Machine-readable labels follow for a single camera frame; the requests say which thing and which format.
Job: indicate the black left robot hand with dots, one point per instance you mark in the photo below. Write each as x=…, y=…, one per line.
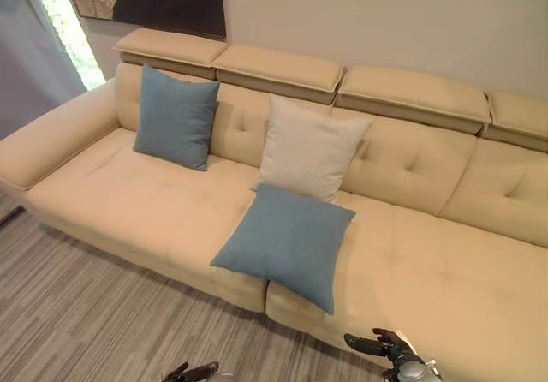
x=194, y=371

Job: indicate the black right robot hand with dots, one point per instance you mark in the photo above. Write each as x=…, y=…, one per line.
x=385, y=342

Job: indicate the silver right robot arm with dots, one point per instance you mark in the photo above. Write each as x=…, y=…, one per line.
x=413, y=369

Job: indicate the beige leather sofa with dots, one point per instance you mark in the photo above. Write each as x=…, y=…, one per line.
x=428, y=249

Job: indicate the blue square cushion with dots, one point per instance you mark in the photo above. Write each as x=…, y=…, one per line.
x=287, y=240
x=173, y=118

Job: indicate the cream square cushion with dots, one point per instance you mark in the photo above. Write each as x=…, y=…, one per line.
x=310, y=148

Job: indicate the grey window curtain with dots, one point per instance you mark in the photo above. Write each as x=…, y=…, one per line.
x=30, y=52

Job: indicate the bright window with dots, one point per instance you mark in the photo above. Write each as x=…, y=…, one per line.
x=68, y=31

